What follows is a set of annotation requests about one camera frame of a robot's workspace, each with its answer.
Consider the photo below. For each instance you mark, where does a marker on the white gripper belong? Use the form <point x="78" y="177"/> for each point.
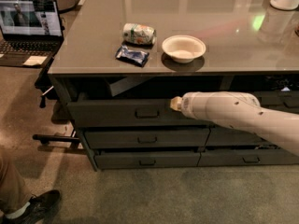
<point x="188" y="104"/>

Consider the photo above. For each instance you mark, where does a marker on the black sneaker shoe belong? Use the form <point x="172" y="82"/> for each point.
<point x="39" y="207"/>

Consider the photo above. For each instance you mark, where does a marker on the white sock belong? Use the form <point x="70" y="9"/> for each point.
<point x="17" y="213"/>

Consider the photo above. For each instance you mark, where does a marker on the black open laptop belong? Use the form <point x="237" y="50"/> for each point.
<point x="29" y="28"/>

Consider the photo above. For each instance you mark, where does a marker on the white sticky note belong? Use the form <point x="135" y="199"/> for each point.
<point x="35" y="60"/>

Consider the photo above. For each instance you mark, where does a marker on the white paper bowl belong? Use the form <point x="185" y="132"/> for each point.
<point x="183" y="48"/>

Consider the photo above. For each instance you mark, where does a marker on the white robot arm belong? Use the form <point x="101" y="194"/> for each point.
<point x="241" y="111"/>

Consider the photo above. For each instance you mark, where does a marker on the brown trouser leg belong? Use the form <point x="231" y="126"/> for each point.
<point x="14" y="193"/>

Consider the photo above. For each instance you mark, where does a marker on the grey drawer cabinet frame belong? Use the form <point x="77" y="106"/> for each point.
<point x="72" y="88"/>

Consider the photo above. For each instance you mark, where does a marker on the blue snack packet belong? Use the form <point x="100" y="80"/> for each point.
<point x="137" y="58"/>

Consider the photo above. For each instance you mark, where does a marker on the crushed green white can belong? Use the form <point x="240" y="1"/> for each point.
<point x="139" y="34"/>

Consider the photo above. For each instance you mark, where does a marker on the grey tray inside drawer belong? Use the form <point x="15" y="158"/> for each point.
<point x="125" y="84"/>

